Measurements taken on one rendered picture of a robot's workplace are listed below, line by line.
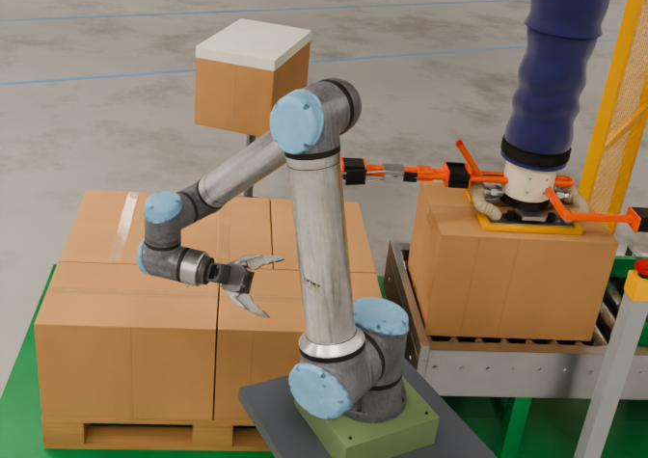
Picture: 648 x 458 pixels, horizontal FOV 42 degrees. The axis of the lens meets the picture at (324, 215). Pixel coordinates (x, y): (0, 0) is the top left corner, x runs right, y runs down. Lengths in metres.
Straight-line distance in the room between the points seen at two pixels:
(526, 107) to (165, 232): 1.24
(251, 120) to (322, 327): 2.41
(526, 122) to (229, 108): 1.82
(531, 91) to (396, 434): 1.19
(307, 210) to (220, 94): 2.48
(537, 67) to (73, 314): 1.71
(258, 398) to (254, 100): 2.10
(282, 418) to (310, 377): 0.37
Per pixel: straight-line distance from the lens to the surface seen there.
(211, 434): 3.16
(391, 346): 2.00
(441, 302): 2.86
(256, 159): 1.96
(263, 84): 4.05
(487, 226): 2.79
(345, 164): 2.74
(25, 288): 4.12
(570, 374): 3.00
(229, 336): 2.88
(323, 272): 1.76
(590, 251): 2.90
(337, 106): 1.69
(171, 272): 2.12
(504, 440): 3.12
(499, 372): 2.91
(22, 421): 3.39
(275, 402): 2.27
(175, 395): 3.05
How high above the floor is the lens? 2.22
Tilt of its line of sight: 28 degrees down
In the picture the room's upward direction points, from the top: 6 degrees clockwise
